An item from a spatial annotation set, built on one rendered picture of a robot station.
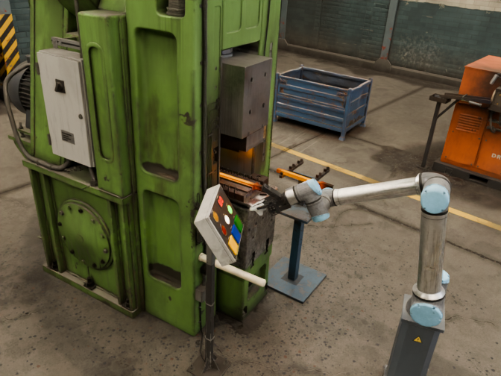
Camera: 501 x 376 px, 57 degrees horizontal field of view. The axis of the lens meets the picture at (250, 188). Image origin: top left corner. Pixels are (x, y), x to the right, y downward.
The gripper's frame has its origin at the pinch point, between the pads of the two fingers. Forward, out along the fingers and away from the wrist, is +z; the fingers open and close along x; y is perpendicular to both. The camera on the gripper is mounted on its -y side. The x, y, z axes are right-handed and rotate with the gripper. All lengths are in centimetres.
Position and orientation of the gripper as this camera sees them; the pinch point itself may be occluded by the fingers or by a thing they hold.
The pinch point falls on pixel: (251, 207)
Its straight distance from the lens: 240.9
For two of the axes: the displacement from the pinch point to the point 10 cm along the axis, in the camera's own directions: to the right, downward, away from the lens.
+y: 4.5, 8.1, 3.8
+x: 1.0, -4.7, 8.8
